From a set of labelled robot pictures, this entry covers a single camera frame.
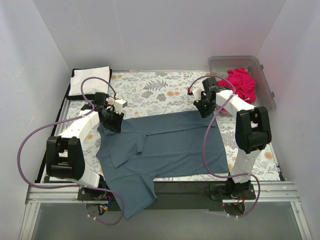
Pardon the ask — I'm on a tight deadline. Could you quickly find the blue-grey t shirt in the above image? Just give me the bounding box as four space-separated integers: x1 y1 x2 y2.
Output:
95 111 230 220

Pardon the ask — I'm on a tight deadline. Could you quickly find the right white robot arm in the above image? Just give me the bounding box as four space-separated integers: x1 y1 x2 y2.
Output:
187 75 272 199

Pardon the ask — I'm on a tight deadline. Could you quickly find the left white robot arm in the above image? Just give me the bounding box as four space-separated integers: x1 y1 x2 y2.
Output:
46 92 128 200

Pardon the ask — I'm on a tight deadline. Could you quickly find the folded white t shirt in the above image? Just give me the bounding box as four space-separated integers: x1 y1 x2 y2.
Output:
67 66 111 96

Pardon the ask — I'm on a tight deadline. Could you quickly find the clear plastic bin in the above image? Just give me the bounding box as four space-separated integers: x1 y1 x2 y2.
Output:
208 55 276 112

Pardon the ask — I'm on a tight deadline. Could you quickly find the pink t shirt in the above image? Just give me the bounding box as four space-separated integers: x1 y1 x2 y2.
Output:
226 67 256 104

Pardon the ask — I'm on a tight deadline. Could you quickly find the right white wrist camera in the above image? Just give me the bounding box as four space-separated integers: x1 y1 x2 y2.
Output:
187 87 206 102

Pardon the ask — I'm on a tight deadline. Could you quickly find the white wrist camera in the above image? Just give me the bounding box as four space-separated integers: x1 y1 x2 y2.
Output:
107 99 128 113
187 87 206 102

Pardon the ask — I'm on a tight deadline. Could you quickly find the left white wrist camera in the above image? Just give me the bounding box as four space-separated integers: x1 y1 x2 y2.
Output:
107 99 128 113

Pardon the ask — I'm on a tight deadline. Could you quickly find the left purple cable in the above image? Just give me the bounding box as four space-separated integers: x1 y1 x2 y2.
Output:
18 76 126 225

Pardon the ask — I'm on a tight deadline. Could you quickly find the purple cable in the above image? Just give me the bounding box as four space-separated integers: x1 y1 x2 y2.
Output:
188 76 262 218
18 76 126 225

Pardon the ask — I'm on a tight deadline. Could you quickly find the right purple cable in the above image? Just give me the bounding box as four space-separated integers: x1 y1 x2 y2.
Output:
188 76 262 218

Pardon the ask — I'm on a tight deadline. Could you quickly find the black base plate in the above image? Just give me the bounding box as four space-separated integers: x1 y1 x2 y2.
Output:
77 180 258 216

